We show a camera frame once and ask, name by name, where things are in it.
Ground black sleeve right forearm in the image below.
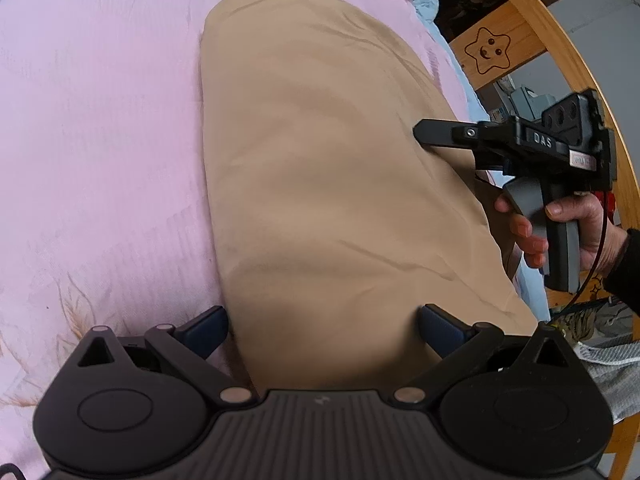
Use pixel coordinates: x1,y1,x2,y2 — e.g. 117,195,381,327
603,229,640,316

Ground tan trousers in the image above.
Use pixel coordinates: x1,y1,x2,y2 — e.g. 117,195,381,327
201,0,537,391

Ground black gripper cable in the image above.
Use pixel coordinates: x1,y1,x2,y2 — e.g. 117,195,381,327
546,188,614,326

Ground person's right hand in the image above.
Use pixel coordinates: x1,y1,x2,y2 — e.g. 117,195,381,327
495,194,628,278

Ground pink bed sheet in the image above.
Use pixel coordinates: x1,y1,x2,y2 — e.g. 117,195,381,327
1,0,468,479

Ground grey white cloth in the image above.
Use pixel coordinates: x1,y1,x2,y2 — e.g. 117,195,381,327
552,304,639,422

